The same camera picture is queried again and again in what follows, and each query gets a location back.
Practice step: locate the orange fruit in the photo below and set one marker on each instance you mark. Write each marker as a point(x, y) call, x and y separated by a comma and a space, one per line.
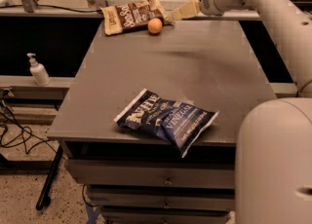
point(155, 26)

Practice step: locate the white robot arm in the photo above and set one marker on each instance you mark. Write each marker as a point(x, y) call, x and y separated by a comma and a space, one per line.
point(273, 167)

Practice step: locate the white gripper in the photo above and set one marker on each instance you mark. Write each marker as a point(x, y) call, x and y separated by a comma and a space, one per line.
point(207, 1)

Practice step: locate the brown chip bag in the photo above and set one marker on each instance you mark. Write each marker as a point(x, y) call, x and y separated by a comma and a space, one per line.
point(133, 16)

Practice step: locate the blue Kettle chip bag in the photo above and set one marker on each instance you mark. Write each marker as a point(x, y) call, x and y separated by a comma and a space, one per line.
point(176, 122)

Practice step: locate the white pump bottle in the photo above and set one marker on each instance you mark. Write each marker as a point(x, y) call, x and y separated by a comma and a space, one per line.
point(38, 71)

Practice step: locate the black metal leg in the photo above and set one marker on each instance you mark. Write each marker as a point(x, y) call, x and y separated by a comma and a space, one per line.
point(44, 198)

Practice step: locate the grey drawer cabinet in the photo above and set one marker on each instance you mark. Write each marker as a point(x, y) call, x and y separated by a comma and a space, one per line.
point(134, 177)

